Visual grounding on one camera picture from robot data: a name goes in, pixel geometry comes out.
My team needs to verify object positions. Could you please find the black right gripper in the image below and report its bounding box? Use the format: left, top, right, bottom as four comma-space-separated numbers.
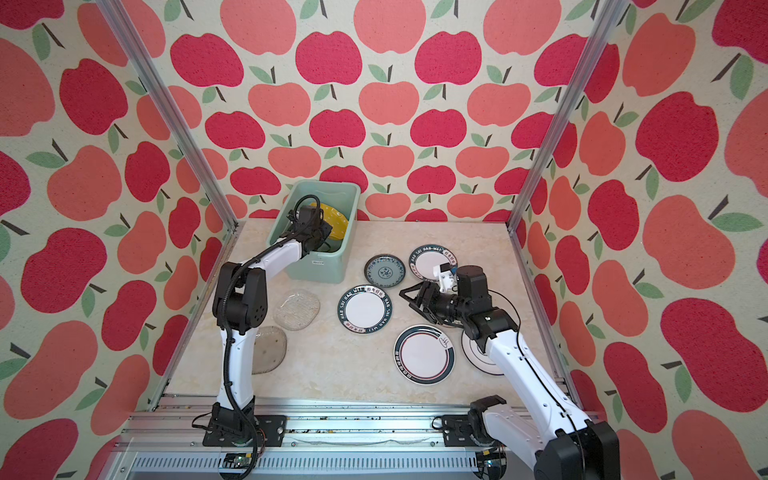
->
399, 280, 469, 326

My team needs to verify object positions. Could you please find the yellow dotted plate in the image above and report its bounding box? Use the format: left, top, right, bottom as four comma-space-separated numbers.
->
321, 203, 349, 241

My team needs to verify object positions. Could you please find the large green red ring plate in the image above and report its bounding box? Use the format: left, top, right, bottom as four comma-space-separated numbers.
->
393, 325, 456, 385

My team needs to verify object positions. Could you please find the green rim text plate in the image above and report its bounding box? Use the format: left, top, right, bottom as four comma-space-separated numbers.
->
408, 244, 458, 281
337, 285, 393, 335

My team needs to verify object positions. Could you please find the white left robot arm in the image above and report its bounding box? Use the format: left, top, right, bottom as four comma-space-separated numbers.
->
203, 195, 332, 449

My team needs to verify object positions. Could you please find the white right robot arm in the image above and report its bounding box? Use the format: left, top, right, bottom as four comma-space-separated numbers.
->
399, 264, 621, 479

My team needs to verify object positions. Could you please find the light green plastic bin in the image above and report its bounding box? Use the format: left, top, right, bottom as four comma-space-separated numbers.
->
267, 180, 361, 284

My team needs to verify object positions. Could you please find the blue floral pattern plate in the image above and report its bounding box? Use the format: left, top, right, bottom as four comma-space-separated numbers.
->
364, 254, 406, 289

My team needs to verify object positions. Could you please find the clear glass plate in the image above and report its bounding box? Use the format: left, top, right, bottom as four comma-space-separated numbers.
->
274, 289, 321, 331

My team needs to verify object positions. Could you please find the white plate black flower outline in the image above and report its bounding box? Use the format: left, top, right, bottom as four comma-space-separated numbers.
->
461, 332, 503, 376

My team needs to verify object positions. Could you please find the grey glass plate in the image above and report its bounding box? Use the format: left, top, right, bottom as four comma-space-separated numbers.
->
251, 326, 288, 375

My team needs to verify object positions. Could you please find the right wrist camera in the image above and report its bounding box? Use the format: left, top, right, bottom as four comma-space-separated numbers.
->
433, 263, 457, 293

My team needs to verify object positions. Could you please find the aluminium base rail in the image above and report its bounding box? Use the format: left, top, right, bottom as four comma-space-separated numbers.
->
98, 395, 622, 480

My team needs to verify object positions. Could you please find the left aluminium frame post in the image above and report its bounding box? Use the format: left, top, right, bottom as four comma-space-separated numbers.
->
96, 0, 238, 232

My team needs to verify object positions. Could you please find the aluminium frame post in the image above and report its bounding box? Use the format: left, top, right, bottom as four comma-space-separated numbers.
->
506, 0, 631, 232
96, 0, 238, 232

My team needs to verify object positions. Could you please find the right aluminium frame post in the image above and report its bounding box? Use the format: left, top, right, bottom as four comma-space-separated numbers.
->
506, 0, 631, 232

